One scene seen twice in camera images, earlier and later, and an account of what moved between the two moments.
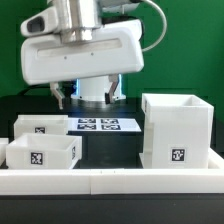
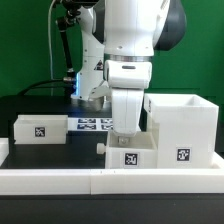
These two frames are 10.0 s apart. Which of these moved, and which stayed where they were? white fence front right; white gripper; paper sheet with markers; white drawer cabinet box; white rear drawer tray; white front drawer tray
Moved: white gripper; white front drawer tray
Stayed: white fence front right; white rear drawer tray; paper sheet with markers; white drawer cabinet box
